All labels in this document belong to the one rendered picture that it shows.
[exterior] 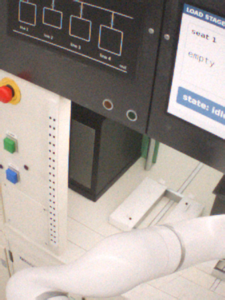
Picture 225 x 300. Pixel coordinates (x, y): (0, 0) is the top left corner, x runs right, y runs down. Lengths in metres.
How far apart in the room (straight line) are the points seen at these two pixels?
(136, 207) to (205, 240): 0.63
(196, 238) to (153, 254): 0.12
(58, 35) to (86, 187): 0.68
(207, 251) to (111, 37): 0.40
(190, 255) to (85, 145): 0.65
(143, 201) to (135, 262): 0.77
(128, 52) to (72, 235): 0.71
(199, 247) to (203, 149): 0.17
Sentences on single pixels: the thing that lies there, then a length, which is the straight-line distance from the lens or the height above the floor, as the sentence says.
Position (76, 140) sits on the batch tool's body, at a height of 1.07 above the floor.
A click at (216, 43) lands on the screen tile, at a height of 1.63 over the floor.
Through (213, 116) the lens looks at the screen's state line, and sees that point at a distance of 0.80.
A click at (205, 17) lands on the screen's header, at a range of 0.73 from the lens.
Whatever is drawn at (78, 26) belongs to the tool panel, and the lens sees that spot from 0.87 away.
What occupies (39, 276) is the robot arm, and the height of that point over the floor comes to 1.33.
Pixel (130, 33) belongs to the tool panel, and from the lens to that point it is 0.81.
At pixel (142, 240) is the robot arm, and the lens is 0.73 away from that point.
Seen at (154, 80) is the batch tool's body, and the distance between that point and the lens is 0.83.
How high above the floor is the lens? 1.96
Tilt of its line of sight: 41 degrees down
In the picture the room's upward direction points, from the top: 6 degrees clockwise
